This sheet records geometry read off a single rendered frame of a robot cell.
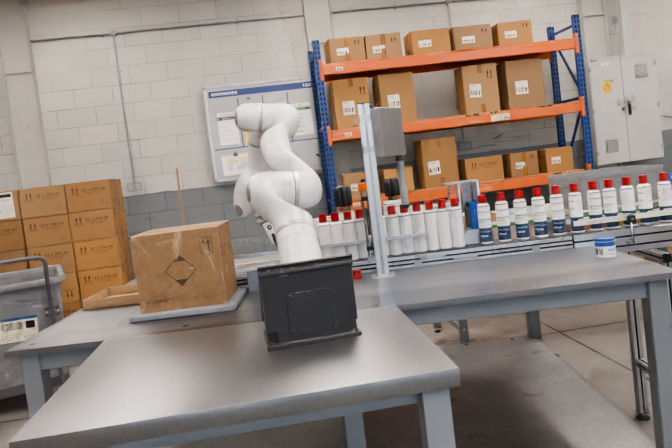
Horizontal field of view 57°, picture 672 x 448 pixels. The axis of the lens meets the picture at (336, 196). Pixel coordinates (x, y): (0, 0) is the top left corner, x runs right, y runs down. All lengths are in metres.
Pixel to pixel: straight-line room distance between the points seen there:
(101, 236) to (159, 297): 3.40
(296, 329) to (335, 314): 0.11
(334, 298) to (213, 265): 0.66
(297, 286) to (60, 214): 4.25
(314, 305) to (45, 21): 6.14
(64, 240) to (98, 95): 2.05
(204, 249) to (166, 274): 0.16
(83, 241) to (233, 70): 2.55
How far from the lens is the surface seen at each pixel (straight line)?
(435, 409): 1.40
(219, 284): 2.18
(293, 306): 1.61
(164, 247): 2.20
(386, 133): 2.37
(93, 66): 7.20
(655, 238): 2.78
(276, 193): 1.85
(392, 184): 3.09
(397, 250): 2.53
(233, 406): 1.32
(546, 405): 2.74
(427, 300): 1.95
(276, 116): 2.18
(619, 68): 7.72
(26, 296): 4.24
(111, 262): 5.62
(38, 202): 5.68
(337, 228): 2.50
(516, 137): 7.50
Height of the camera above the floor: 1.28
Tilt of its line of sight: 3 degrees down
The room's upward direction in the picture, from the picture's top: 7 degrees counter-clockwise
